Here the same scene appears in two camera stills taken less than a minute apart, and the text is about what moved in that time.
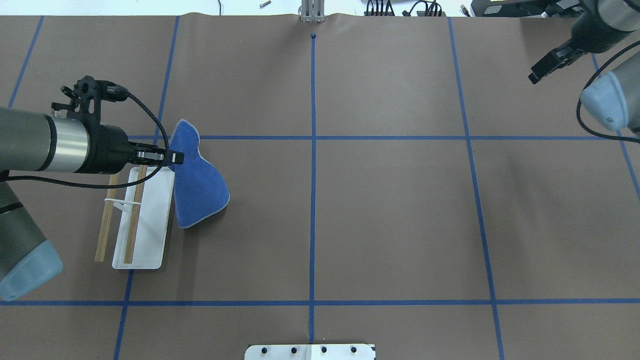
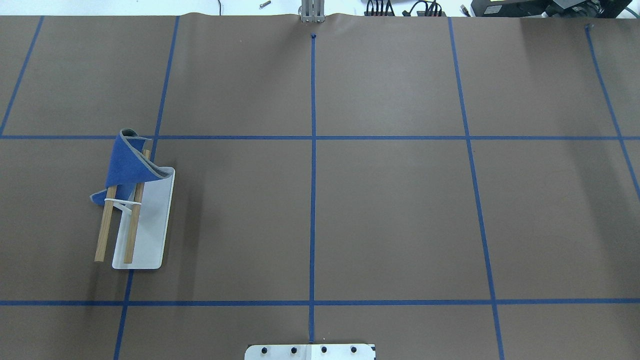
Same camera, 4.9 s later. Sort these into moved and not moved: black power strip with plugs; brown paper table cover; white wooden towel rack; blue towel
Moved: blue towel
Not moved: white wooden towel rack; black power strip with plugs; brown paper table cover
